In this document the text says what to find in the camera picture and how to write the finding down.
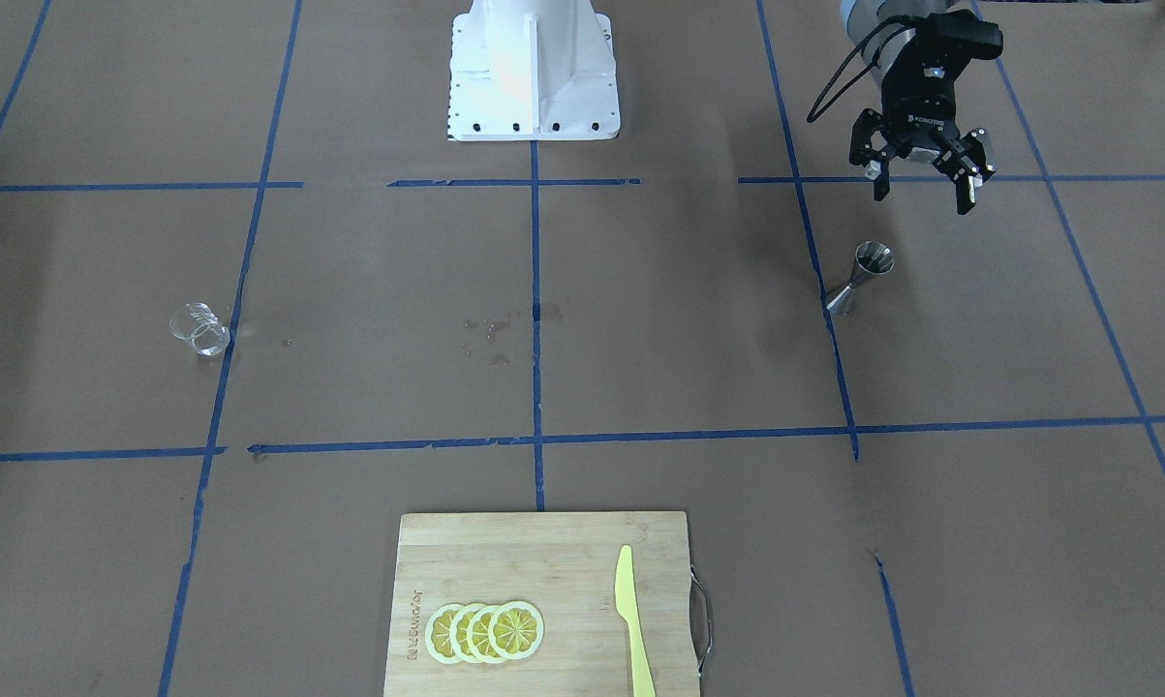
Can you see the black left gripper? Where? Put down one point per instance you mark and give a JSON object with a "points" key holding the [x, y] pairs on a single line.
{"points": [[921, 102]]}

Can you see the steel double jigger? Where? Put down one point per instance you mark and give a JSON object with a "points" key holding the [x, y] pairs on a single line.
{"points": [[872, 260]]}

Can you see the clear glass shaker cup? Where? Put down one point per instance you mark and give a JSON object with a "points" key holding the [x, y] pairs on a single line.
{"points": [[196, 325]]}

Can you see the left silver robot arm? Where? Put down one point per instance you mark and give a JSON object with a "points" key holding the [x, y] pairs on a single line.
{"points": [[916, 51]]}

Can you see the yellow plastic knife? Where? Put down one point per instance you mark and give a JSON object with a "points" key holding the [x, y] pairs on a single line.
{"points": [[626, 596]]}

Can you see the bamboo cutting board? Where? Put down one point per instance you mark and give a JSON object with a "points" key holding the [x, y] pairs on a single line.
{"points": [[563, 563]]}

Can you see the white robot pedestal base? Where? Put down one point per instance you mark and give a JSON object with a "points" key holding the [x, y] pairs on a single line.
{"points": [[532, 71]]}

